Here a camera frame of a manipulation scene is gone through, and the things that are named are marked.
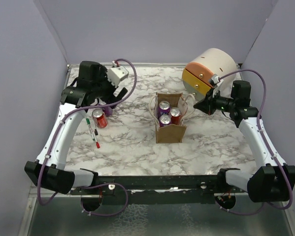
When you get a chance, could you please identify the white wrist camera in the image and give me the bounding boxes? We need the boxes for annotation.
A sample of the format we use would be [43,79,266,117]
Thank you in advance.
[209,74,223,97]
[107,66,129,88]

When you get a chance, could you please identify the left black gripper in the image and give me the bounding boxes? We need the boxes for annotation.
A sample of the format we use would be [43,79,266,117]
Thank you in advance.
[93,67,128,108]

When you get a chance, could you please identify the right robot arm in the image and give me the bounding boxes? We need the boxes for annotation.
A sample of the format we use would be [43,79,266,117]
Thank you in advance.
[194,81,295,203]

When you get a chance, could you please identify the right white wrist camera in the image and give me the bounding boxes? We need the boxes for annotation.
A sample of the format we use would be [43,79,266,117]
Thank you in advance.
[209,74,223,97]

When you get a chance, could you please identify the brown canvas tote bag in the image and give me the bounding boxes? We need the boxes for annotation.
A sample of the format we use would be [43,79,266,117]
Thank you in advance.
[148,93,196,144]

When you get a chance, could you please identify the purple can by cola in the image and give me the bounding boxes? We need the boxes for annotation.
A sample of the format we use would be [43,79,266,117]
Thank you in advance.
[103,106,113,117]

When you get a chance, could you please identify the red cola can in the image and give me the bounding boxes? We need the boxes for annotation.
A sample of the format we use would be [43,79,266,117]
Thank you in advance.
[91,108,108,128]
[170,107,181,125]

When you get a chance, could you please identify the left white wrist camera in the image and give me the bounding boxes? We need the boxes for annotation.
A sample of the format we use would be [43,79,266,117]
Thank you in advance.
[107,66,129,88]

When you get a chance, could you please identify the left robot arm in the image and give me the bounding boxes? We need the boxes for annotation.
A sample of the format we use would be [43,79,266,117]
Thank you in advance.
[25,61,129,194]

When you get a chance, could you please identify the metal front plate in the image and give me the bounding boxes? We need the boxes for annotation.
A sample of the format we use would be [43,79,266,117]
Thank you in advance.
[19,194,295,236]

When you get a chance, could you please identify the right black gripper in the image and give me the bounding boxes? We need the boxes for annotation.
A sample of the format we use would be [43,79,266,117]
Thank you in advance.
[194,88,236,116]

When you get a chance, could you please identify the green capped marker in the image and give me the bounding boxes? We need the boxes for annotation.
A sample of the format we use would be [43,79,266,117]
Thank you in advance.
[86,118,96,142]

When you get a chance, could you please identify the red cola can front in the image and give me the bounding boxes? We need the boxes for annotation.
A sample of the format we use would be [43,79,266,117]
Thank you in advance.
[91,108,108,128]

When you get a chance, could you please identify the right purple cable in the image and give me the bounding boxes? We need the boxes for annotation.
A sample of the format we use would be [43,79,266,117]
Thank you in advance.
[212,69,294,210]

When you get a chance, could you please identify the purple fanta can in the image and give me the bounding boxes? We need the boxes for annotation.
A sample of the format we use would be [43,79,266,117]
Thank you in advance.
[158,101,171,117]
[158,114,172,127]

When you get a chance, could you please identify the purple Fanta can front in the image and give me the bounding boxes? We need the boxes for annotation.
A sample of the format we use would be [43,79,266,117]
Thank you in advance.
[158,101,171,117]

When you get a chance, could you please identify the round drawer cabinet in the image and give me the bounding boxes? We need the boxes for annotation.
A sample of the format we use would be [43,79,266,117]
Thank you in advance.
[182,48,237,101]

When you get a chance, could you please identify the red capped marker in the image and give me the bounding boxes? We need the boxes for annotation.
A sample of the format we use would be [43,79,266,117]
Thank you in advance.
[91,131,100,148]

